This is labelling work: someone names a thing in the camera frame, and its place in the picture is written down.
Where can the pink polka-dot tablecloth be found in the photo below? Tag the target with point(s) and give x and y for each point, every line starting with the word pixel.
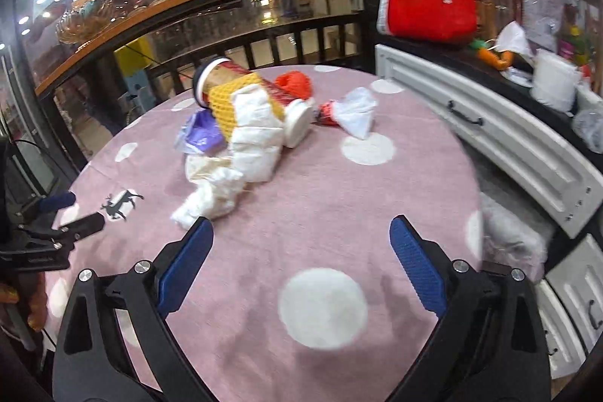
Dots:
pixel 292 213

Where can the orange carrot toy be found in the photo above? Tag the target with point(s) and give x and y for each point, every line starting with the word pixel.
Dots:
pixel 494 53

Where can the small white plastic bag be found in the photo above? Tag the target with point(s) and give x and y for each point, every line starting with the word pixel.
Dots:
pixel 358 110

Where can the orange foam net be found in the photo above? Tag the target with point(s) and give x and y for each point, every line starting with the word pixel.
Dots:
pixel 294 84

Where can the cylindrical snack can black lid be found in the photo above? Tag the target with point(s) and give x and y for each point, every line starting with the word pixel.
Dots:
pixel 221 79

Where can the black wooden railing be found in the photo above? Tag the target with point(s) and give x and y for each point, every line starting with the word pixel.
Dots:
pixel 264 39

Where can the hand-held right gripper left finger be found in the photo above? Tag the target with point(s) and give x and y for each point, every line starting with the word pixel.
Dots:
pixel 188 260

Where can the purple wrapper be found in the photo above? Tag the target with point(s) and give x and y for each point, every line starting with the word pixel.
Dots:
pixel 200 133

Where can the red wrapper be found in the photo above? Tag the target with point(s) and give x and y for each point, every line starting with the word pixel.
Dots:
pixel 327 112

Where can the yellow foam net sleeve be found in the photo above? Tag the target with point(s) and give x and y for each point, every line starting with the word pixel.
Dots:
pixel 226 105

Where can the white cabinet with drawers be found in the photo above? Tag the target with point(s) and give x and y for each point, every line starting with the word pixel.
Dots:
pixel 518 147

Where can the curved wooden shelf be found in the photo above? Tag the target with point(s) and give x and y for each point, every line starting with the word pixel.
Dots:
pixel 188 1

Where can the yellow box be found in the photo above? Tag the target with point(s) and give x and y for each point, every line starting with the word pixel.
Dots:
pixel 134 58

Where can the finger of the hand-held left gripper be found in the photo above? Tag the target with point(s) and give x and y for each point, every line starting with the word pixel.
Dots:
pixel 87 224
pixel 59 200

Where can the white fluffy cushion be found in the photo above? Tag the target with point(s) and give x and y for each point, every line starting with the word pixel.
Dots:
pixel 511 237

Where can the large crumpled white tissue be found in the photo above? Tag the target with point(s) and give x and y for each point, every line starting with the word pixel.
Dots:
pixel 256 138

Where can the amber glass bowl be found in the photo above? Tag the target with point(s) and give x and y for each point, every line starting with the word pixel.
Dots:
pixel 85 20

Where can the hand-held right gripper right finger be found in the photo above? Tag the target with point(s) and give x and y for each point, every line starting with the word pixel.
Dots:
pixel 417 263

